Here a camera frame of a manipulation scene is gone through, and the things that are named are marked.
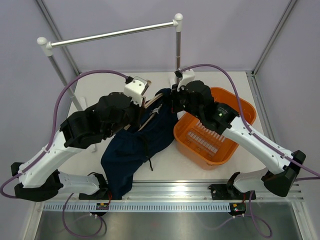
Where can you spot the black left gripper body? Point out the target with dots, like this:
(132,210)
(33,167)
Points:
(132,117)

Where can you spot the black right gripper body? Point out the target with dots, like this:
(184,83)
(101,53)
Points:
(180,102)

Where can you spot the navy blue shorts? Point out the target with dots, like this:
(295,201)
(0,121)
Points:
(129,149)

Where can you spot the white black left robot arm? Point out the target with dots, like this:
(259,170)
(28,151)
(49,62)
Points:
(40,179)

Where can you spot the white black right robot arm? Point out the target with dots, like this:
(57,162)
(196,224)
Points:
(220,112)

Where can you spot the orange plastic basket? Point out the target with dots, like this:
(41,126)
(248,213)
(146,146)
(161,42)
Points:
(206,148)

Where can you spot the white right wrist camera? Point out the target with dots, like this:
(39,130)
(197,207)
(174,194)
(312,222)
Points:
(184,78)

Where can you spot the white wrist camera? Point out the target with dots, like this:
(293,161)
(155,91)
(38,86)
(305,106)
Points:
(135,88)
(184,78)

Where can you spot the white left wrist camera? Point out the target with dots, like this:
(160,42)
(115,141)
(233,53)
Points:
(135,88)

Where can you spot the aluminium mounting rail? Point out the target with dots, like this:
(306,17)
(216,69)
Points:
(190,191)

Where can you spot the white slotted cable duct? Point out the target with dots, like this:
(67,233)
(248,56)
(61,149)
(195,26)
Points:
(140,207)

